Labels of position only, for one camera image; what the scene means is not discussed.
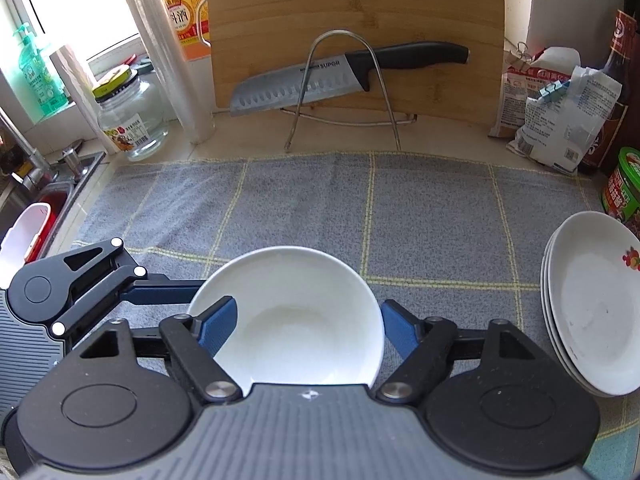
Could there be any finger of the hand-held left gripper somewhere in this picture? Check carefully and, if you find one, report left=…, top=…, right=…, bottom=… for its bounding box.
left=50, top=238, right=207, bottom=337

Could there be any bamboo cutting board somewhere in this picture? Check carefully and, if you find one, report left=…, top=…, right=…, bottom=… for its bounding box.
left=205, top=0, right=506, bottom=126

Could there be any green-lid sauce jar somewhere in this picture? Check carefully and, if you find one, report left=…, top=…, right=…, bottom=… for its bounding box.
left=600, top=146, right=640, bottom=241

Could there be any metal binder clip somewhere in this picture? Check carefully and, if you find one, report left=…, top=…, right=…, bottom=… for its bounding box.
left=504, top=40, right=533, bottom=67

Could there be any steel faucet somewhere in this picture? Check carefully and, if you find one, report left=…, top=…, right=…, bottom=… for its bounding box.
left=0, top=110, right=57, bottom=192

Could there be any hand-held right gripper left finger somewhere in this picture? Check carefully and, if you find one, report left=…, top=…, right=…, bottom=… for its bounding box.
left=75, top=296, right=243, bottom=406

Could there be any green dish soap bottle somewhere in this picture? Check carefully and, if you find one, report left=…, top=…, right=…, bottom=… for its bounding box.
left=12, top=22, right=71, bottom=116

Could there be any white red plastic container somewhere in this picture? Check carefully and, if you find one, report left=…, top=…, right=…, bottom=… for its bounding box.
left=0, top=203, right=52, bottom=288

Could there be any dark vinegar bottle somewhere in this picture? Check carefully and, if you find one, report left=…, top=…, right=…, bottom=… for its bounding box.
left=577, top=8, right=640, bottom=176

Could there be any small steel cylinder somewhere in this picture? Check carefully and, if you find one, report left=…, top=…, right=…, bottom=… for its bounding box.
left=60, top=141, right=85, bottom=179

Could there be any green binder clip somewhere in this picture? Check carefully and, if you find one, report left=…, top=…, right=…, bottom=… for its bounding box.
left=537, top=84, right=568, bottom=105

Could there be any white pink-flower bowl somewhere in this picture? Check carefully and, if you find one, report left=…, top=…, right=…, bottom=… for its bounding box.
left=187, top=246, right=386, bottom=393

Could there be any steel wire board stand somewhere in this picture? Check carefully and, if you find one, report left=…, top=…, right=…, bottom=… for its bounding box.
left=285, top=30, right=417, bottom=153

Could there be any red plastic basin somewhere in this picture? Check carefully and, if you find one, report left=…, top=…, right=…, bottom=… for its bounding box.
left=25, top=187, right=76, bottom=263

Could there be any grey checked dish mat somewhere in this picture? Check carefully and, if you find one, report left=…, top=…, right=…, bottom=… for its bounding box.
left=67, top=151, right=640, bottom=466

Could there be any steel sink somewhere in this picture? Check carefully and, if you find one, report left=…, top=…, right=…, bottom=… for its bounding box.
left=0, top=150, right=107, bottom=261

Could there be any orange white seasoning bag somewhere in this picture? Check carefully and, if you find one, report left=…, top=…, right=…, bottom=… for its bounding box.
left=489, top=46, right=583, bottom=143

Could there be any black-handled kitchen knife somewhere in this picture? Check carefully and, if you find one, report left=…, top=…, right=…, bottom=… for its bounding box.
left=230, top=41, right=470, bottom=117

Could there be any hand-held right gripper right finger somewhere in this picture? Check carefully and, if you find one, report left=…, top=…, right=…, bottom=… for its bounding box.
left=375, top=299, right=538, bottom=405

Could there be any clear glass jar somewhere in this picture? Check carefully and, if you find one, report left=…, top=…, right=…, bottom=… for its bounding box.
left=92, top=66, right=171, bottom=162

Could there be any white blue-print salt bag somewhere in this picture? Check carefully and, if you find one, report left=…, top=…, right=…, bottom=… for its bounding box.
left=506, top=66, right=623, bottom=176

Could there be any orange cooking wine bottle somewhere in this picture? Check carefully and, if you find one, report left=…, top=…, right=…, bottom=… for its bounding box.
left=152, top=0, right=211, bottom=61

